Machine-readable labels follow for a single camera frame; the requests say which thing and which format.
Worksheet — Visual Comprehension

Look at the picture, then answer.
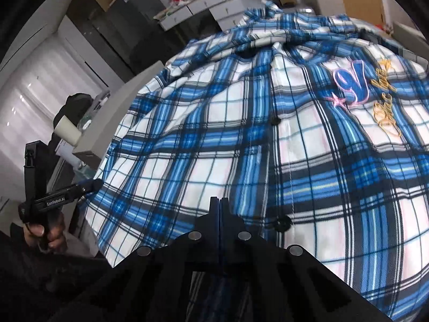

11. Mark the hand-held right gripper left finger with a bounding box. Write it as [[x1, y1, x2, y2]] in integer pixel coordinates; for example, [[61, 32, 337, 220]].
[[50, 196, 220, 322]]

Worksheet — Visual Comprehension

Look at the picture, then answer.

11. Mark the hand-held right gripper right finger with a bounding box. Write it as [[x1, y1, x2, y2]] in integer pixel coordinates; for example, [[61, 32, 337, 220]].
[[219, 197, 394, 322]]

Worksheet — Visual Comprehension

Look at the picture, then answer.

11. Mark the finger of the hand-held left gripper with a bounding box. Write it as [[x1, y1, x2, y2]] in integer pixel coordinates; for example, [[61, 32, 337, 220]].
[[79, 178, 103, 195]]

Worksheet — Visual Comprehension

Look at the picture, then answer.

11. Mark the blue plaid shirt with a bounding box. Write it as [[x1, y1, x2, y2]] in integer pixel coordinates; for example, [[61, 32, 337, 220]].
[[82, 0, 429, 322]]

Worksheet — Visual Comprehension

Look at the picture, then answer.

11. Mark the person's left forearm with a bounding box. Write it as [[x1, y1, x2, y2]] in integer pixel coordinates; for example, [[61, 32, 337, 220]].
[[0, 221, 114, 322]]

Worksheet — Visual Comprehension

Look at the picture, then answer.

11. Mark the person's left hand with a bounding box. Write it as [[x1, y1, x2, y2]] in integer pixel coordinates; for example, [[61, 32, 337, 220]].
[[23, 208, 68, 254]]

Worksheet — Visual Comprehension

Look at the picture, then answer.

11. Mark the white paper cup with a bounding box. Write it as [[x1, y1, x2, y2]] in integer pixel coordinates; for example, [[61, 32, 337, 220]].
[[54, 117, 82, 145]]

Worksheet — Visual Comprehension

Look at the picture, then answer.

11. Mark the black backpack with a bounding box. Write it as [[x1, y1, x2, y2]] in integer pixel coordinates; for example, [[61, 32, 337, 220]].
[[54, 93, 94, 131]]

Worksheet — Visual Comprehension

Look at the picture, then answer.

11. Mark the white curtain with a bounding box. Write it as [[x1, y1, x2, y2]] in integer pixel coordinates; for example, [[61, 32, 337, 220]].
[[0, 50, 111, 202]]

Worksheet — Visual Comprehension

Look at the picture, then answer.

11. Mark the clutter of desk items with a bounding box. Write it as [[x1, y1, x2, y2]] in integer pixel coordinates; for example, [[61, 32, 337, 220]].
[[154, 0, 208, 21]]

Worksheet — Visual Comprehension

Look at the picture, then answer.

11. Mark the white desk with drawers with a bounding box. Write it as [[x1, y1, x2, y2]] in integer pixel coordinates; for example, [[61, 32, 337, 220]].
[[157, 0, 247, 32]]

